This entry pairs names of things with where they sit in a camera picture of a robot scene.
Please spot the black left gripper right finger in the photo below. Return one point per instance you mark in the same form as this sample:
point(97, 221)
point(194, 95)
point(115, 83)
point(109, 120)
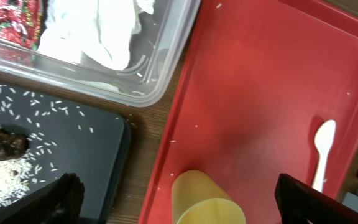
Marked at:
point(300, 203)

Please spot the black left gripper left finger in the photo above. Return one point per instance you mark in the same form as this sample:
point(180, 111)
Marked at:
point(58, 202)

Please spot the white plastic spoon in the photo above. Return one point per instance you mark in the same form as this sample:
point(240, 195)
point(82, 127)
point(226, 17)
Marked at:
point(323, 142)

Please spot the yellow plastic cup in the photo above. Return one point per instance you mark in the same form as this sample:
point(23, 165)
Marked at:
point(197, 199)

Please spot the white napkin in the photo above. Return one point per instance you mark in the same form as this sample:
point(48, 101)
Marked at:
point(100, 29)

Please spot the red candy wrapper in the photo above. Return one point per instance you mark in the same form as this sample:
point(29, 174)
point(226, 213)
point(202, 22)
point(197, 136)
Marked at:
point(21, 21)

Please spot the black plastic tray bin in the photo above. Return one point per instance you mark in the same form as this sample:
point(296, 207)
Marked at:
point(64, 136)

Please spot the brown food scrap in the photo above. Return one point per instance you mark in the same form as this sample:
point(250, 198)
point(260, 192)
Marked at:
point(12, 146)

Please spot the red serving tray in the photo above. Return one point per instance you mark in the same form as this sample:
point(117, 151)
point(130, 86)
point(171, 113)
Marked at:
point(259, 79)

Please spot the clear plastic bin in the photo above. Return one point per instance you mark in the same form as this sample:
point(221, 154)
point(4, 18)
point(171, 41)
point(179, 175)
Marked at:
point(155, 52)

